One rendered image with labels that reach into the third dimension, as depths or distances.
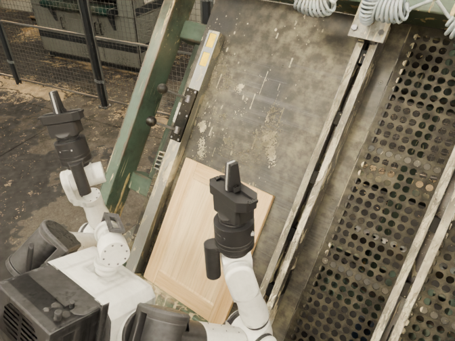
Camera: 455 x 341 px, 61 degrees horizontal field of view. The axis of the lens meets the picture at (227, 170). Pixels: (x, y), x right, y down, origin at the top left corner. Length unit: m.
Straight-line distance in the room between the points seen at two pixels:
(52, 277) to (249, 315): 0.47
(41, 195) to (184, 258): 2.31
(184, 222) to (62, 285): 0.60
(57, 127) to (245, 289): 0.67
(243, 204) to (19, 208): 2.93
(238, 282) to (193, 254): 0.56
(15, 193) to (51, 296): 2.83
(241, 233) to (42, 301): 0.43
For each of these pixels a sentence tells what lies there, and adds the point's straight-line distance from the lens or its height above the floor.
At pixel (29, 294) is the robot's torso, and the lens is 0.94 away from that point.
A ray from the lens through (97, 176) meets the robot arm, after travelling 1.20.
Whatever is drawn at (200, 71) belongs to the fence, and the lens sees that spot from 1.45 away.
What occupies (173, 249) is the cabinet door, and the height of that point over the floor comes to 1.02.
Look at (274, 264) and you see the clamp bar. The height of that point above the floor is 1.17.
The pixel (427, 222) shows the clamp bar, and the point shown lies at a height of 1.40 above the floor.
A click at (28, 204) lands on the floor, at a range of 3.55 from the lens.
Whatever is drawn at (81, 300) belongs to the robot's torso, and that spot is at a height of 1.38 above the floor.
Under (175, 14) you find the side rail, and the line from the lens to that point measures 1.63.
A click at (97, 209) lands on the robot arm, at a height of 1.27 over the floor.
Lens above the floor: 2.10
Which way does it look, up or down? 37 degrees down
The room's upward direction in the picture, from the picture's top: straight up
